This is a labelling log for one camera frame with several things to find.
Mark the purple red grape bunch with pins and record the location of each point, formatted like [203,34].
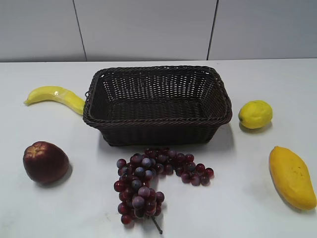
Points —
[138,200]

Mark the dark woven rectangular basket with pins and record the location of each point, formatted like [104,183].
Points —
[157,105]

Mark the yellow mango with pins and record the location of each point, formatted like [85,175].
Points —
[291,178]

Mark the yellow lemon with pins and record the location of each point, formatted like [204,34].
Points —
[255,114]

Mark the yellow banana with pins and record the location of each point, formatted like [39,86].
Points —
[56,94]

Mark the dark red apple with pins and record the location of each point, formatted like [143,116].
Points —
[45,162]

